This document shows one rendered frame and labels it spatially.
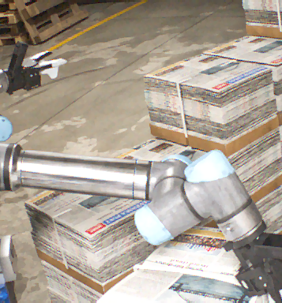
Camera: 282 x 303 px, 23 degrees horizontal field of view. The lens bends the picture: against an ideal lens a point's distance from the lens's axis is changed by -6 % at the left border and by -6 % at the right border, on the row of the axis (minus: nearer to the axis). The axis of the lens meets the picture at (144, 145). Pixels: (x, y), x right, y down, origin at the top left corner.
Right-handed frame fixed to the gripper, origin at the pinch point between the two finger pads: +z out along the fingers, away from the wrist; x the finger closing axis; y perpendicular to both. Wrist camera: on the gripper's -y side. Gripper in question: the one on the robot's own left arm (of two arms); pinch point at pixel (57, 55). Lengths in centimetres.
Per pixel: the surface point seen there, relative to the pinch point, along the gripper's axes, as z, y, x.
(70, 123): 110, 157, -240
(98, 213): -11, 36, 39
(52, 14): 248, 177, -566
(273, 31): 91, 13, 5
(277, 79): 67, 18, 33
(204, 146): 35, 34, 30
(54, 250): -24, 51, 28
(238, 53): 67, 15, 10
